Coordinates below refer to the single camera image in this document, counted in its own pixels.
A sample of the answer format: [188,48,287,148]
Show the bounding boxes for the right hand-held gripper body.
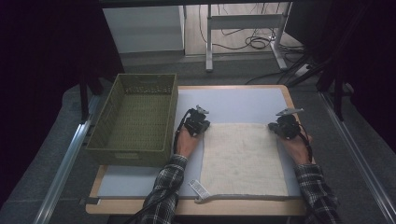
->
[275,106,304,140]

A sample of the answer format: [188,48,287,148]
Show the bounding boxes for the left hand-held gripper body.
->
[183,105,210,135]

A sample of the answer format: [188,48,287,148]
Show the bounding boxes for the cream towel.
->
[188,121,290,205]

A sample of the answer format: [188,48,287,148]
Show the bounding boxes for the green woven basket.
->
[85,73,179,169]

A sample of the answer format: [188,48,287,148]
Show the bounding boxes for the person's left hand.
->
[173,125,201,161]

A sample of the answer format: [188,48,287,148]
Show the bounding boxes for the person's right hand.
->
[280,132,313,166]

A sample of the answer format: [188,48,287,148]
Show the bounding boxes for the white table mat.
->
[96,87,303,200]

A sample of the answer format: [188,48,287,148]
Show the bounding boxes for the white power strip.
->
[293,63,311,77]

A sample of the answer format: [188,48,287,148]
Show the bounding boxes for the dark metal stand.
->
[78,73,106,123]
[317,59,347,123]

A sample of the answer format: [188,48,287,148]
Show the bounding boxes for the dark curtain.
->
[0,0,126,208]
[284,0,396,153]

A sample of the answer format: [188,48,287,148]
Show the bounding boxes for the white cabinet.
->
[102,5,187,54]

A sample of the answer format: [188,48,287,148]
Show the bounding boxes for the black tape strip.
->
[78,196,102,206]

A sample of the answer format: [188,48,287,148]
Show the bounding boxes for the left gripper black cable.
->
[123,109,191,224]

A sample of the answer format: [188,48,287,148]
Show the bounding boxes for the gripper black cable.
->
[123,109,191,224]
[298,123,314,164]

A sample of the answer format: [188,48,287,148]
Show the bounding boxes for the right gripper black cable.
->
[298,123,314,164]

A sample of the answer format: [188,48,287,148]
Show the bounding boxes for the aluminium rail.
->
[32,92,105,224]
[318,91,396,224]

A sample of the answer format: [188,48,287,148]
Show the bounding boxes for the black floor cables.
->
[198,3,307,87]

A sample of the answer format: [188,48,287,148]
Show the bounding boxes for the grey metal desk frame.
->
[205,2,294,74]

